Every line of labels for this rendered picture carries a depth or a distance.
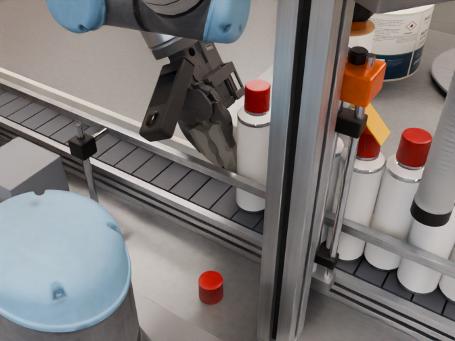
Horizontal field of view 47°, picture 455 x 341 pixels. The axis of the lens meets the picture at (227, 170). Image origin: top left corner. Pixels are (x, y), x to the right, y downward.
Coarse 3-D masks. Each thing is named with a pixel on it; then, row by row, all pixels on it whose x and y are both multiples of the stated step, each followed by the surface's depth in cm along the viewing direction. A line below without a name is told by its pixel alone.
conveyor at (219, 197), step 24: (0, 96) 103; (24, 120) 97; (48, 120) 97; (72, 120) 97; (96, 144) 91; (120, 144) 91; (120, 168) 86; (144, 168) 86; (168, 168) 86; (192, 192) 81; (216, 192) 81; (240, 216) 77; (360, 264) 70; (384, 288) 67
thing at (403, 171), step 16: (416, 128) 59; (400, 144) 59; (416, 144) 57; (400, 160) 59; (416, 160) 58; (384, 176) 62; (400, 176) 59; (416, 176) 59; (384, 192) 62; (400, 192) 60; (384, 208) 63; (400, 208) 62; (384, 224) 64; (400, 224) 63; (368, 256) 69; (384, 256) 67; (400, 256) 68
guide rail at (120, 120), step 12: (0, 72) 104; (12, 72) 104; (24, 84) 102; (36, 84) 100; (48, 96) 99; (60, 96) 97; (72, 96) 97; (84, 108) 95; (96, 108) 94; (108, 120) 93; (120, 120) 91; (132, 120) 90; (168, 144) 87; (180, 144) 86
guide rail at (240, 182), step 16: (0, 80) 92; (32, 96) 88; (64, 112) 85; (80, 112) 84; (96, 128) 83; (112, 128) 80; (144, 144) 78; (160, 144) 77; (176, 160) 76; (192, 160) 74; (224, 176) 72; (240, 176) 72; (256, 192) 70; (352, 224) 64; (368, 240) 64; (384, 240) 62; (400, 240) 62; (416, 256) 61; (432, 256) 60; (448, 272) 60
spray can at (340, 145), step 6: (342, 144) 64; (336, 150) 63; (342, 150) 63; (336, 156) 63; (336, 162) 63; (336, 168) 64; (336, 174) 65; (336, 180) 66; (330, 186) 66; (330, 192) 66; (330, 198) 67; (330, 204) 68; (330, 210) 69; (324, 228) 71; (324, 234) 72; (324, 240) 73
